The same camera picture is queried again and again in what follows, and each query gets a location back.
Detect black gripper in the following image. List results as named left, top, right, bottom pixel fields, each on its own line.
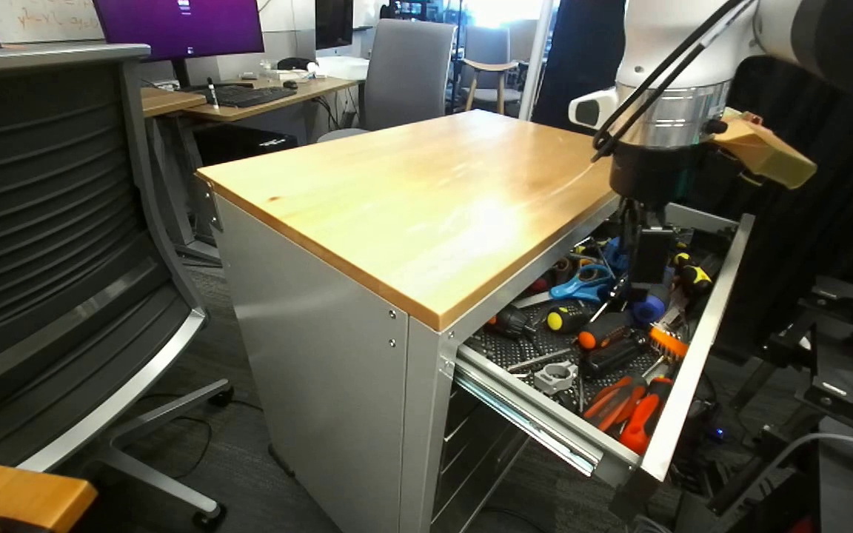
left=609, top=145, right=710, bottom=284

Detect black yellow stubby screwdriver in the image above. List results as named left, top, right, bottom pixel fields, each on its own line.
left=545, top=309, right=588, bottom=334

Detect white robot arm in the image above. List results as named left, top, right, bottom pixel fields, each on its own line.
left=567, top=0, right=853, bottom=284

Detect orange black screwdriver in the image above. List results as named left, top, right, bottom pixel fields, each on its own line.
left=575, top=319, right=690, bottom=365

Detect open grey top drawer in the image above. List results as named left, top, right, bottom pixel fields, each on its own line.
left=456, top=205, right=755, bottom=485

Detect yellow black tool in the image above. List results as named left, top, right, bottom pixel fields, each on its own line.
left=671, top=251, right=714, bottom=291

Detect grey upholstered chair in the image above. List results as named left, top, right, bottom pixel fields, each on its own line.
left=323, top=19, right=456, bottom=142

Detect wooden top metal tool cabinet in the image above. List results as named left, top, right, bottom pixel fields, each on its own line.
left=199, top=112, right=613, bottom=533

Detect black keyboard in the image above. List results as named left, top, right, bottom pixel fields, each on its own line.
left=212, top=85, right=296, bottom=106

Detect wooden office desk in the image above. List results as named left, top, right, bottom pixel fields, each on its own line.
left=142, top=78, right=351, bottom=125

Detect purple computer monitor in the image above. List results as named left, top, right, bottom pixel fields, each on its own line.
left=91, top=0, right=262, bottom=60

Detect grey mesh office chair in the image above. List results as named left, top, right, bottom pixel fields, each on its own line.
left=0, top=44, right=234, bottom=529

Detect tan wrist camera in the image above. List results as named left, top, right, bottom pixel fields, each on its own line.
left=714, top=111, right=818, bottom=189

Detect blue handled scissors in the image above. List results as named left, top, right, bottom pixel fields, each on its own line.
left=514, top=267, right=615, bottom=309

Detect blue handled screwdriver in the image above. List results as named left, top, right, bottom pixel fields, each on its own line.
left=630, top=296, right=665, bottom=322

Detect wooden frame chair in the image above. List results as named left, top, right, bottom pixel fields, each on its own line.
left=459, top=26, right=527, bottom=116

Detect orange handled pliers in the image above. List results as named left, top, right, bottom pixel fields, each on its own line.
left=582, top=376, right=670, bottom=453

